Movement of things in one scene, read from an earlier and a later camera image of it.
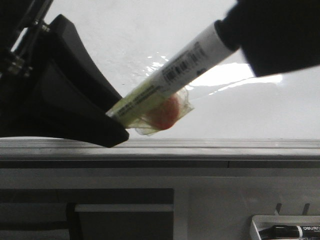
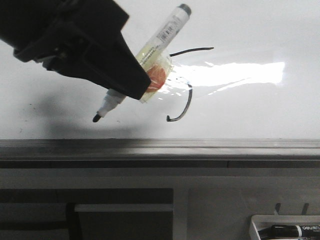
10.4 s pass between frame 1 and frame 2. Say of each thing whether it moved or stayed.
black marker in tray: stayed
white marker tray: stayed
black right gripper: moved
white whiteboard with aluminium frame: stayed
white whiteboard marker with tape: moved
